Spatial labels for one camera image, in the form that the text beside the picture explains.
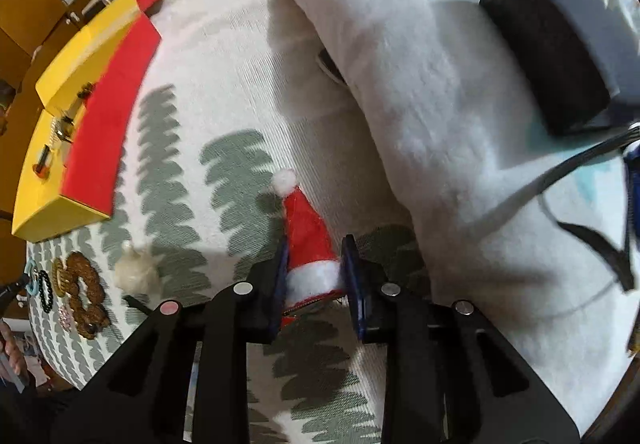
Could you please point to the brown cardboard box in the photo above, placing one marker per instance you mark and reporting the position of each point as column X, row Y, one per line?
column 30, row 9

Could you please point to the white fluffy blanket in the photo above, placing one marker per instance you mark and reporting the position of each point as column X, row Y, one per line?
column 425, row 124

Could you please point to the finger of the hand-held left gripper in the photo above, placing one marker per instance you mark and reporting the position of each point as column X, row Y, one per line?
column 12, row 291

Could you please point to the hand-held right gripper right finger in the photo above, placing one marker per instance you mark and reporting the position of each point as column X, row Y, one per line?
column 351, row 284

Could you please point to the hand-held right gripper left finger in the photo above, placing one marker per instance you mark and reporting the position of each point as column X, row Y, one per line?
column 280, row 284

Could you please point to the yellow box with red flaps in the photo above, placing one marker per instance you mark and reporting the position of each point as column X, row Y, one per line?
column 65, row 69

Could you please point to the white fluffy pompom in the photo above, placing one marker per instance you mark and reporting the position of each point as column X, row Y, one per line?
column 136, row 272

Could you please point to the green patterned bed sheet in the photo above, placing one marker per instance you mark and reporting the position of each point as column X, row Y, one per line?
column 225, row 49

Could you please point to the orange hair clip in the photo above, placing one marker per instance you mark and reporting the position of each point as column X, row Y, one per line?
column 42, row 163

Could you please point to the red santa hat hair clip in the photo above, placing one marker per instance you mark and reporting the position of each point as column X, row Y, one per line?
column 305, row 234

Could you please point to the black hair clip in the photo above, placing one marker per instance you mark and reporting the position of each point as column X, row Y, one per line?
column 135, row 302

